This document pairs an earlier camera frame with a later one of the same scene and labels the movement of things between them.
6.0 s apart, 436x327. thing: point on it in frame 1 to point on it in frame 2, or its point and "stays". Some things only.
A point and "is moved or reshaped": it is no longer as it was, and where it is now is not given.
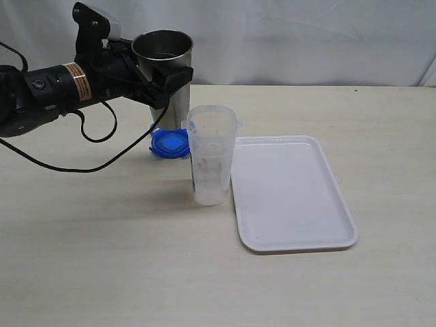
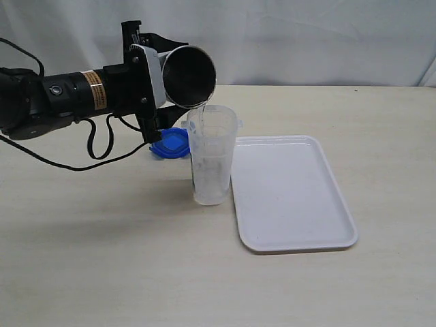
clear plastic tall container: [212, 130] stays
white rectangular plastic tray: [287, 196] stays
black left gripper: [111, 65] to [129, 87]
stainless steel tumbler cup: [167, 48] is moved or reshaped
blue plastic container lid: [169, 143] stays
